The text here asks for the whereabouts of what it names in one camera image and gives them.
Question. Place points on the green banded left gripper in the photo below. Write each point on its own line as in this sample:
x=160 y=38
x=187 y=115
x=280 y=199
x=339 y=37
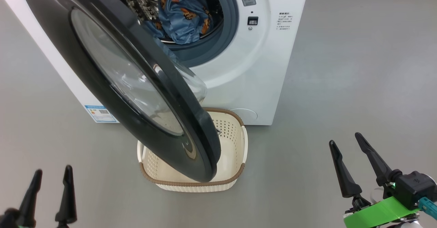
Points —
x=8 y=219

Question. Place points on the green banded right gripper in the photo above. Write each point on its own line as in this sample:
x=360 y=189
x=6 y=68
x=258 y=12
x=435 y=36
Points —
x=375 y=214

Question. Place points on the black round glass washer door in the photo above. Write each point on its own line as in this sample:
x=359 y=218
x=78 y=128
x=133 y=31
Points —
x=85 y=67

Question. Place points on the blue bear print garment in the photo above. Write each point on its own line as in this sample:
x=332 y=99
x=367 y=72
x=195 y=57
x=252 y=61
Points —
x=184 y=19
x=152 y=28

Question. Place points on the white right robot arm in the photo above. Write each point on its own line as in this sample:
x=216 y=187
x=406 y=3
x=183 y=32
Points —
x=406 y=224

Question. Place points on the cream perforated laundry basket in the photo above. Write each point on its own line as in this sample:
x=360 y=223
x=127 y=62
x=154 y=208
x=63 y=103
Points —
x=232 y=136

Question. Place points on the white front-load washing machine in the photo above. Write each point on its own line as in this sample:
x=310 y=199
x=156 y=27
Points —
x=273 y=67

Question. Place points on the black door latch socket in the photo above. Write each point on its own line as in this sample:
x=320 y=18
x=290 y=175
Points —
x=252 y=20

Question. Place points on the grey rubber door gasket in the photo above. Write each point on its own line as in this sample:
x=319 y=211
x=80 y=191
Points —
x=228 y=33

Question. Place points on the blue energy label sticker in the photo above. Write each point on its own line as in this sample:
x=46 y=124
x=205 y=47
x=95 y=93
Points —
x=100 y=113

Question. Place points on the round white filter cover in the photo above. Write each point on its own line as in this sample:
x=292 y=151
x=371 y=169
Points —
x=247 y=114

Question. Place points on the printed text label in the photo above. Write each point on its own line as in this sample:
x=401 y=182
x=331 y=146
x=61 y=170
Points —
x=284 y=20

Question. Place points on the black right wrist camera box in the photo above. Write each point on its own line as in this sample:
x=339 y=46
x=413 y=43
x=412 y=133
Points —
x=414 y=188

